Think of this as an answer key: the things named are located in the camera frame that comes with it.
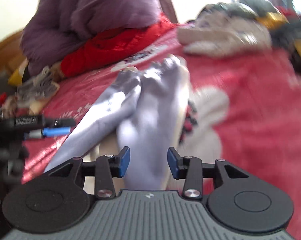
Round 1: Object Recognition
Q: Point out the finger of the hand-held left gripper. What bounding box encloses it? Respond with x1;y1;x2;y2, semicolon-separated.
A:
2;116;76;128
24;127;71;140

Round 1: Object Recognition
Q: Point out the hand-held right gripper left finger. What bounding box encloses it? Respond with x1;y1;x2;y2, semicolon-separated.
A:
44;146;130;200

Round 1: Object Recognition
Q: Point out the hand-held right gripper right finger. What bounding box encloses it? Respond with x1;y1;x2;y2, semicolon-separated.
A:
167;147;255;200

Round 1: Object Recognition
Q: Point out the white sweatshirt with purple sleeves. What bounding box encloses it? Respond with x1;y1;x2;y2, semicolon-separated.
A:
44;56;191;195

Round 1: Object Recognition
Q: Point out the pale yellow folded garment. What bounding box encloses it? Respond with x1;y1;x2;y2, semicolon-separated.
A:
28;100;51;114

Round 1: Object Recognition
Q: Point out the grey folded garment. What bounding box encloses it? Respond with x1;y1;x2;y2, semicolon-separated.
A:
15;66;61;107

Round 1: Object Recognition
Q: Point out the yellow object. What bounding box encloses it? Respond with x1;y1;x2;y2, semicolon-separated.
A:
8;67;24;85

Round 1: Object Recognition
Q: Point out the beige cloth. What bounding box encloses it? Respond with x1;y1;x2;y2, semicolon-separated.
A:
49;62;66;80

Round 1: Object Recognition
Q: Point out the wooden headboard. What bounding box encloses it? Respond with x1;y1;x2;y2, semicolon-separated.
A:
0;30;28;80

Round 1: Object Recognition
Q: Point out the pink floral blanket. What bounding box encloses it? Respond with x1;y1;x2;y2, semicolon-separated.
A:
22;12;301;205

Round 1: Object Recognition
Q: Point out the red quilt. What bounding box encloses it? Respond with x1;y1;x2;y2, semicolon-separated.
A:
60;12;181;78

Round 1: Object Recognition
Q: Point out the purple quilt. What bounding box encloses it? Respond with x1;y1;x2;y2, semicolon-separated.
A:
20;0;163;77

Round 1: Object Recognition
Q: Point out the white floral pajama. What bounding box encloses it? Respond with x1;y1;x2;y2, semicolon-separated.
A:
178;4;272;58

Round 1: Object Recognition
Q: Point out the black garment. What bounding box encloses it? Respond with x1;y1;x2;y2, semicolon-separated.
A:
271;21;301;74

